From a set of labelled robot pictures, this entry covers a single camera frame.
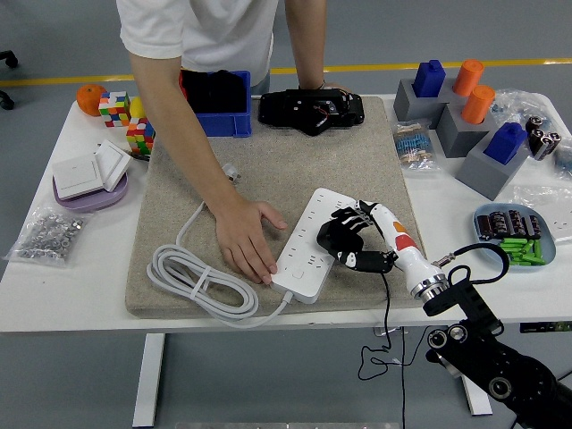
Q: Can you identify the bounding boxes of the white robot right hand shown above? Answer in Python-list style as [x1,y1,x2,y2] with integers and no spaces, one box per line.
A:
[330,199,435,290]

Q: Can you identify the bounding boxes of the grey-brown mat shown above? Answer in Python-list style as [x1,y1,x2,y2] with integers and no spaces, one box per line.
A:
[123,95,434,319]

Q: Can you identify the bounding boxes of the clear bag of blue parts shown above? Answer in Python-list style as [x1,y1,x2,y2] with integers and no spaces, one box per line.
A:
[552,145,572,174]
[490,88,553,130]

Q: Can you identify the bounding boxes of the purple tray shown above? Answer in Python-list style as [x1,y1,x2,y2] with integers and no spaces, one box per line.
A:
[52,172,130,214]

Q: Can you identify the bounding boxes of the orange fruit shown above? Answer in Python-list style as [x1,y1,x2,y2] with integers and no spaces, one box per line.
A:
[75,84,109,118]

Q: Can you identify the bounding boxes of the white table leg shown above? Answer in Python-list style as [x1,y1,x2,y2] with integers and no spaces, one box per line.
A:
[459,373,494,416]
[132,332,166,428]

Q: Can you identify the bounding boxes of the white wall switch panel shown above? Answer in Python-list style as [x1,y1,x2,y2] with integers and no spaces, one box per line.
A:
[93,139,133,193]
[50,155,105,201]

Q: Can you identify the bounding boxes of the clear plastic bag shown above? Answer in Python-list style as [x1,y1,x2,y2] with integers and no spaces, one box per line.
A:
[511,184,572,245]

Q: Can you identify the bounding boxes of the white power strip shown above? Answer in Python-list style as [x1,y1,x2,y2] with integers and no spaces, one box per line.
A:
[270,187,358,306]

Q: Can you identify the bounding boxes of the white power strip cable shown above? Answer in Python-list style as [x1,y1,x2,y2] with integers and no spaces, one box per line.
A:
[146,200,295,330]

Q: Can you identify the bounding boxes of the multicolour puzzle cube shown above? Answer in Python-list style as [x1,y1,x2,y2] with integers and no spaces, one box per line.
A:
[125,117,156,156]
[97,91,131,129]

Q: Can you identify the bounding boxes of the black plug adapter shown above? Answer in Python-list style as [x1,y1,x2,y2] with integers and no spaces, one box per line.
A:
[315,218,366,260]

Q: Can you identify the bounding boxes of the black and red fabric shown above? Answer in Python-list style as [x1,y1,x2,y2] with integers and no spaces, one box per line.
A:
[180,68,247,115]

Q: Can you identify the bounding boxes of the blue plastic bin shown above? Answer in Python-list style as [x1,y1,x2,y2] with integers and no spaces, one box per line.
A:
[181,70,253,139]

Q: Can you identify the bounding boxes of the bag of resistors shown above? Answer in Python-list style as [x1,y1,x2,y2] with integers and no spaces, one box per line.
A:
[391,120,442,172]

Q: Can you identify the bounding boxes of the black office chair base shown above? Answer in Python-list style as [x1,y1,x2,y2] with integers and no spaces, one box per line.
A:
[0,50,20,112]

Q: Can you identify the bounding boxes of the orange cylinder peg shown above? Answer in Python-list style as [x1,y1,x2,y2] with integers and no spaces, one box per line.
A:
[451,59,485,97]
[460,84,497,125]

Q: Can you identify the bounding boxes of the thin black hanging cable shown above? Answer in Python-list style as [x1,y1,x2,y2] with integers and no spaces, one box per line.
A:
[400,330,408,429]

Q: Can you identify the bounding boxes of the bag of metal nuts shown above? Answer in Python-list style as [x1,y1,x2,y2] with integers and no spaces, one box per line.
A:
[3,205,93,270]

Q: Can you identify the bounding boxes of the blue block peg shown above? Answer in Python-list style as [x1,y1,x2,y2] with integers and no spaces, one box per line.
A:
[483,122,529,166]
[411,59,447,98]

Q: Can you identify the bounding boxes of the black plug cord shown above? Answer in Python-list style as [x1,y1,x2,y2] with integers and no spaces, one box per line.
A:
[357,270,394,382]

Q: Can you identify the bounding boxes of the person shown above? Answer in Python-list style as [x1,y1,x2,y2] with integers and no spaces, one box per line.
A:
[115,0,281,96]

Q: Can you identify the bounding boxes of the bundle of dark capacitors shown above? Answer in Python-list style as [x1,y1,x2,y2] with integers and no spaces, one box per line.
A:
[525,114,563,162]

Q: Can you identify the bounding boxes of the grey block holder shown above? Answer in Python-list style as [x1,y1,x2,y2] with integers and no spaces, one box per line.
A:
[435,102,497,159]
[392,79,464,130]
[455,134,531,202]

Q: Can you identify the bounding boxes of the black device housing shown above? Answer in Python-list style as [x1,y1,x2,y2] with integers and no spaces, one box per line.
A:
[257,88,366,138]

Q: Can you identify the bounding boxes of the black desk control panel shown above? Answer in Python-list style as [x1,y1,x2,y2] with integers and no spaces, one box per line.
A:
[519,321,572,334]

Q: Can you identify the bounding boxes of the light blue plate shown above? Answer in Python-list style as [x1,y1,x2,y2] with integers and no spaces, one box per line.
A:
[472,203,559,273]

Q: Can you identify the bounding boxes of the person's right hand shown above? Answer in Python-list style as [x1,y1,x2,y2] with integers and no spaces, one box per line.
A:
[214,199,290,286]

